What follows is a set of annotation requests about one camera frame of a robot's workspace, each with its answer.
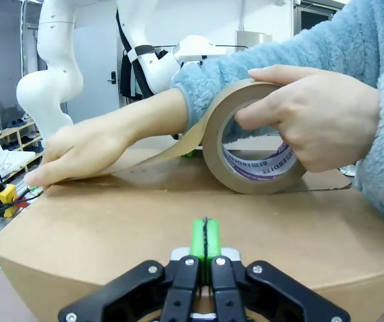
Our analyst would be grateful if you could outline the person in blue fleece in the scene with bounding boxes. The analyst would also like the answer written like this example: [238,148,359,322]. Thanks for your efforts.
[312,0,384,89]

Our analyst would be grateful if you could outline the grey door with handle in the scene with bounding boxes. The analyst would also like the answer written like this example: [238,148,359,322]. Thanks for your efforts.
[66,0,126,125]

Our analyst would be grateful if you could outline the person's right hand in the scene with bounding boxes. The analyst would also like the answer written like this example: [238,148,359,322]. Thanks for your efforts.
[25,115,139,195]

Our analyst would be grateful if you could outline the brown cardboard box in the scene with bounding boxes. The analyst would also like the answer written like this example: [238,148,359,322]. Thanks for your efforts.
[0,147,384,322]

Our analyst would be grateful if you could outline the yellow emergency stop box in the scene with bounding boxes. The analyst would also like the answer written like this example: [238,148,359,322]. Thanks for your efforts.
[0,183,21,219]

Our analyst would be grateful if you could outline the white side table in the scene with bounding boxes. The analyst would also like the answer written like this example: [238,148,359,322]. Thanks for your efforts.
[0,149,37,197]

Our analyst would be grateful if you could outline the person's left hand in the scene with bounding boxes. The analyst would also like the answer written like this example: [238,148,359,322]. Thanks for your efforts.
[234,64,381,174]

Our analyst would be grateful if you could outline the brown packing tape roll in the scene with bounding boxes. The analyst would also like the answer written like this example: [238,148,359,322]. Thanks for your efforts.
[49,78,309,196]

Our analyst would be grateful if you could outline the wooden shoe rack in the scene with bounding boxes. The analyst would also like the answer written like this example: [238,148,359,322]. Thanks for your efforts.
[0,116,47,159]

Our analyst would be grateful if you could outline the black braided cable sleeve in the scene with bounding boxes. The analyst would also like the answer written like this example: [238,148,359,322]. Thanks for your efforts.
[115,0,161,99]

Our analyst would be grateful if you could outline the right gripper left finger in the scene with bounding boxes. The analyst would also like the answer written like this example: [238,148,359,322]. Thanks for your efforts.
[57,218,207,322]

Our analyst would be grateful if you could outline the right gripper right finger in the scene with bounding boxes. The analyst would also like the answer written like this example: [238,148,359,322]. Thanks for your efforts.
[206,218,352,322]

